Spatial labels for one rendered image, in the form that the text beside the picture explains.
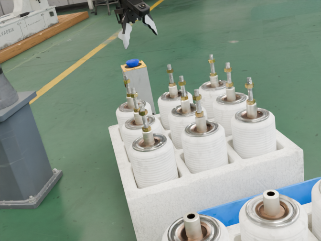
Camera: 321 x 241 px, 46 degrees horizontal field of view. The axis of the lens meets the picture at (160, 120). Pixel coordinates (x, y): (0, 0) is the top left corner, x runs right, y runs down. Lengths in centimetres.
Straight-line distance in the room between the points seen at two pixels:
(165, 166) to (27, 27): 332
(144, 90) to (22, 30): 285
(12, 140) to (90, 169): 30
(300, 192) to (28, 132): 76
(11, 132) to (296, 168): 75
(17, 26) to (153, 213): 322
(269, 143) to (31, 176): 69
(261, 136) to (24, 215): 71
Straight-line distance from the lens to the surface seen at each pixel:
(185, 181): 79
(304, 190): 88
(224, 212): 82
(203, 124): 82
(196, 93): 79
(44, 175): 125
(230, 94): 95
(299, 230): 57
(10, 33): 376
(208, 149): 80
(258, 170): 84
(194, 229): 54
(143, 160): 78
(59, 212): 114
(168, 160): 80
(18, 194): 121
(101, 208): 110
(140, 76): 115
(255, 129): 83
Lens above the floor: 62
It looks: 24 degrees down
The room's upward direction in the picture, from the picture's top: 11 degrees counter-clockwise
